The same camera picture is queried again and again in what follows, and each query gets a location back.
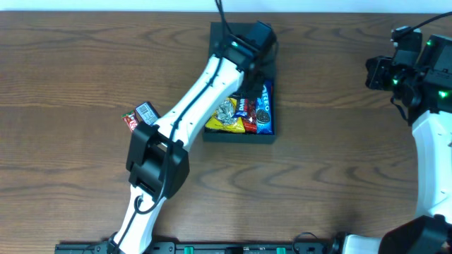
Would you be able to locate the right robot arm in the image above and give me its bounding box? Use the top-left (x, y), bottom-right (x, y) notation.
top-left (328, 26), bottom-right (451, 254)

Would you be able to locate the black mounting rail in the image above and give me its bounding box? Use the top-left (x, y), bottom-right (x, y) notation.
top-left (54, 241), bottom-right (342, 254)

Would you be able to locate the blue Oreo cookie pack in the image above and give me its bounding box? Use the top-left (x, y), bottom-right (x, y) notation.
top-left (256, 80), bottom-right (273, 135)

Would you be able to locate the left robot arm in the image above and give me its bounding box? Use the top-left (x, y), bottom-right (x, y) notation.
top-left (107, 21), bottom-right (277, 253)

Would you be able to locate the Dairy Milk chocolate bar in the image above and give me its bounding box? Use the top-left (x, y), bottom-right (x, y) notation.
top-left (234, 97), bottom-right (249, 118)

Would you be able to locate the yellow sunflower seed bag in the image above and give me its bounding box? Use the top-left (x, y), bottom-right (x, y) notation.
top-left (205, 97), bottom-right (246, 133)

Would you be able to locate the black gift box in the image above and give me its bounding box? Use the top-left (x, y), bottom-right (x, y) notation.
top-left (203, 21), bottom-right (277, 144)

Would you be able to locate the red green KitKat bar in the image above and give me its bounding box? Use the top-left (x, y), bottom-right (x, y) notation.
top-left (121, 110), bottom-right (139, 132)

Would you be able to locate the small dark blue carton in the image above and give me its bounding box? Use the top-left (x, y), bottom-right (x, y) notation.
top-left (135, 102), bottom-right (160, 126)

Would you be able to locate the red dried fruit bag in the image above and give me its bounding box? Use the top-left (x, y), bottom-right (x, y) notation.
top-left (242, 99), bottom-right (257, 133)

